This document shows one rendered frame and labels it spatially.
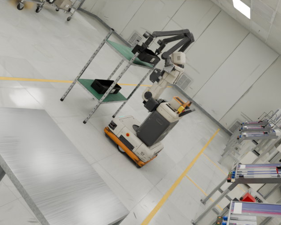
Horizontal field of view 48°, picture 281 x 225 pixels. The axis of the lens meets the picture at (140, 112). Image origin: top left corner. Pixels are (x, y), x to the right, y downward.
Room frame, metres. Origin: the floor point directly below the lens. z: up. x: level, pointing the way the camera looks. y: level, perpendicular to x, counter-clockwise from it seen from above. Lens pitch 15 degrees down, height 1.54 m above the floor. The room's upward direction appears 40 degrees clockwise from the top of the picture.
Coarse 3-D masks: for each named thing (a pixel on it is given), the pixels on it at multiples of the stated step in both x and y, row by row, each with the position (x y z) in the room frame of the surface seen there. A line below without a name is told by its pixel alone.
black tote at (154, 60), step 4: (136, 48) 3.72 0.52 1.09; (140, 48) 3.72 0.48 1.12; (132, 52) 3.73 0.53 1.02; (140, 52) 3.71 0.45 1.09; (144, 52) 3.70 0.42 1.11; (148, 52) 4.23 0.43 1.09; (152, 52) 4.28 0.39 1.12; (140, 56) 3.70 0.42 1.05; (144, 56) 3.70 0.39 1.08; (148, 56) 3.79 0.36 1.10; (152, 56) 3.91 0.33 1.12; (156, 56) 4.26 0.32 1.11; (140, 60) 3.70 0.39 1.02; (144, 60) 3.77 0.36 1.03; (148, 60) 3.90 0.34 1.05; (152, 60) 4.02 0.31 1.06; (156, 60) 4.16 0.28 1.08
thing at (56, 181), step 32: (0, 128) 1.12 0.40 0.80; (32, 128) 1.29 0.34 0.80; (0, 160) 0.99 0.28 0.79; (32, 160) 1.09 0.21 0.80; (64, 160) 1.25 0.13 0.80; (32, 192) 0.95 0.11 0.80; (64, 192) 1.07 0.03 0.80; (96, 192) 1.21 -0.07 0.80; (64, 224) 0.92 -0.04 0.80; (96, 224) 1.04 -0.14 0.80
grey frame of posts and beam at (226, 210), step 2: (226, 208) 2.63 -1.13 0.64; (228, 208) 2.67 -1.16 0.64; (224, 210) 2.63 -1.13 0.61; (226, 210) 2.63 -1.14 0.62; (228, 210) 2.63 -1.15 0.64; (220, 212) 2.67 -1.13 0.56; (222, 212) 2.63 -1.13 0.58; (224, 212) 2.64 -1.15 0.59; (226, 212) 2.63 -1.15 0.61; (220, 214) 2.63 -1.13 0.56; (222, 214) 2.63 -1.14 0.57; (224, 214) 2.63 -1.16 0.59; (226, 214) 2.63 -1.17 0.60; (220, 216) 2.63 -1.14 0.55; (222, 216) 2.63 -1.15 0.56; (224, 216) 2.63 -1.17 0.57; (216, 218) 2.63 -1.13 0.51; (214, 220) 2.63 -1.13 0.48; (210, 222) 2.67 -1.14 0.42; (212, 222) 2.63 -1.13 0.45; (214, 222) 2.64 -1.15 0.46; (208, 224) 2.67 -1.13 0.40; (210, 224) 2.63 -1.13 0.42; (212, 224) 2.64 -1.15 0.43; (214, 224) 2.63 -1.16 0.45
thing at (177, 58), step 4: (176, 52) 3.83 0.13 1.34; (180, 52) 3.82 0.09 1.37; (172, 56) 3.83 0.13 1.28; (176, 56) 3.81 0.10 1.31; (180, 56) 3.81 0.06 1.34; (184, 56) 3.92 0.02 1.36; (172, 60) 3.82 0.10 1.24; (176, 60) 3.81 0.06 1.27; (180, 60) 3.80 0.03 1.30; (184, 60) 3.91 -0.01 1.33; (176, 64) 3.83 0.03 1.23; (184, 64) 3.95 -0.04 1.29
